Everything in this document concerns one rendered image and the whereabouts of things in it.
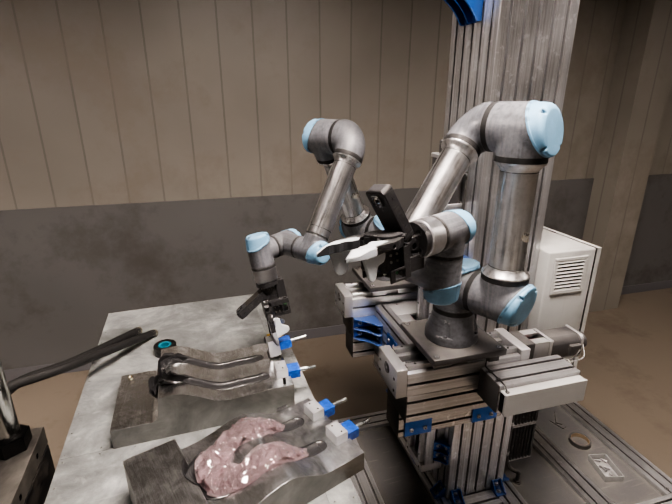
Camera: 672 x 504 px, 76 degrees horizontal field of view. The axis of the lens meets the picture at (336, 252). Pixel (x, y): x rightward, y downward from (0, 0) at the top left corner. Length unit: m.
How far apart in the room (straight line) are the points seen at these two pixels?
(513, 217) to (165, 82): 2.22
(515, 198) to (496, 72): 0.41
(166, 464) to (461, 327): 0.80
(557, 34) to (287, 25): 1.80
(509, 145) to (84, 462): 1.30
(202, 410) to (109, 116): 1.97
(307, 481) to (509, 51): 1.21
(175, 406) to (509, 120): 1.11
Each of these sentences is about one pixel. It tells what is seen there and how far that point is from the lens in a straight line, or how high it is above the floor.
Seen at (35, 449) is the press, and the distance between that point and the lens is 1.55.
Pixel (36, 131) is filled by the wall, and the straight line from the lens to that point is 2.99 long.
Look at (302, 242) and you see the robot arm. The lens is 1.34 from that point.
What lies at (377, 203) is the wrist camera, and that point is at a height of 1.52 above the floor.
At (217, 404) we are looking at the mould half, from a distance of 1.34.
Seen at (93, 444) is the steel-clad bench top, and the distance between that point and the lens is 1.45.
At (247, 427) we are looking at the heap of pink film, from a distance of 1.18.
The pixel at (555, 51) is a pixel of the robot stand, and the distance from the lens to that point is 1.47.
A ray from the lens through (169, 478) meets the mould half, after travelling 1.12.
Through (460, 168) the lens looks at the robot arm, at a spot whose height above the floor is 1.53.
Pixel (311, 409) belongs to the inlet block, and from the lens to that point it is 1.27.
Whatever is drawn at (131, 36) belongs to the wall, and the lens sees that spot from 2.88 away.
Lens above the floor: 1.68
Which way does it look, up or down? 19 degrees down
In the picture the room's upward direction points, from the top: straight up
